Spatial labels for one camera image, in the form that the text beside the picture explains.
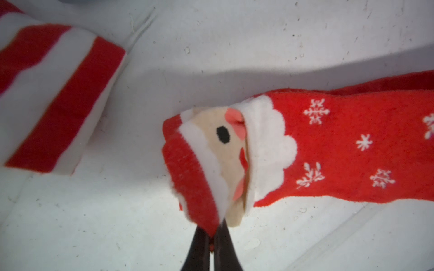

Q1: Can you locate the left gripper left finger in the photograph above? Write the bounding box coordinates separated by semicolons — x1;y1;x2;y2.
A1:
181;227;210;271

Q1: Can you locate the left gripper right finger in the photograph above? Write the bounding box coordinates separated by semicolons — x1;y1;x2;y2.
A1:
213;220;243;271

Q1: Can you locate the red snowflake santa sock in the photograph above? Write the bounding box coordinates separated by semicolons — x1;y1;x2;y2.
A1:
162;71;434;236

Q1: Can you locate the red white striped sock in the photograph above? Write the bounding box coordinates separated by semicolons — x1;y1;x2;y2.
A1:
1;1;127;175

